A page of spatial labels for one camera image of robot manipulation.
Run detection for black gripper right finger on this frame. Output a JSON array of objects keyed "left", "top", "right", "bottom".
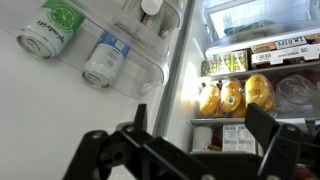
[{"left": 244, "top": 102, "right": 320, "bottom": 180}]

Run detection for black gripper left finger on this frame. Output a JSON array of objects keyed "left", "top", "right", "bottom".
[{"left": 61, "top": 103, "right": 218, "bottom": 180}]

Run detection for blue and white can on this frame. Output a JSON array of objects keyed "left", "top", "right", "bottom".
[{"left": 81, "top": 31, "right": 132, "bottom": 90}]

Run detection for clear can door bin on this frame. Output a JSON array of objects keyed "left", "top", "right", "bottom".
[{"left": 0, "top": 0, "right": 172, "bottom": 101}]

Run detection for clear jar door bin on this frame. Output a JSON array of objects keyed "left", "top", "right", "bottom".
[{"left": 114, "top": 0, "right": 188, "bottom": 42}]

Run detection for green lime soda can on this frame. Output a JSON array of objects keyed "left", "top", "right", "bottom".
[{"left": 16, "top": 0, "right": 86, "bottom": 60}]

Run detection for white labelled box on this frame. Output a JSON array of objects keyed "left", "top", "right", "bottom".
[{"left": 222, "top": 123, "right": 258, "bottom": 155}]

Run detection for clear plastic produce bag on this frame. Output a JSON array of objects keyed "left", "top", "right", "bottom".
[{"left": 274, "top": 73, "right": 320, "bottom": 114}]

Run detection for white plastic tub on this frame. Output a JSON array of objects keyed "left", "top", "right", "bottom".
[{"left": 192, "top": 125, "right": 214, "bottom": 153}]

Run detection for refrigerator cabinet with shelves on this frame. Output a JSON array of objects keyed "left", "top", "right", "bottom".
[{"left": 153, "top": 0, "right": 320, "bottom": 180}]

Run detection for bag of lemons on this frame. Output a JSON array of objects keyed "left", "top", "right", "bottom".
[{"left": 197, "top": 73, "right": 278, "bottom": 120}]

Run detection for egg carton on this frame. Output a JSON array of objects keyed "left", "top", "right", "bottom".
[{"left": 250, "top": 32, "right": 320, "bottom": 67}]

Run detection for yellow green juice pack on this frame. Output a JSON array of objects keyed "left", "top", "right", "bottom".
[{"left": 200, "top": 49, "right": 252, "bottom": 77}]

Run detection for clear crisper drawer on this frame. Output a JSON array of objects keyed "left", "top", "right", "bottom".
[{"left": 202, "top": 0, "right": 320, "bottom": 45}]

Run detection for white capped jar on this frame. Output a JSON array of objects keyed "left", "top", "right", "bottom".
[{"left": 140, "top": 0, "right": 165, "bottom": 16}]

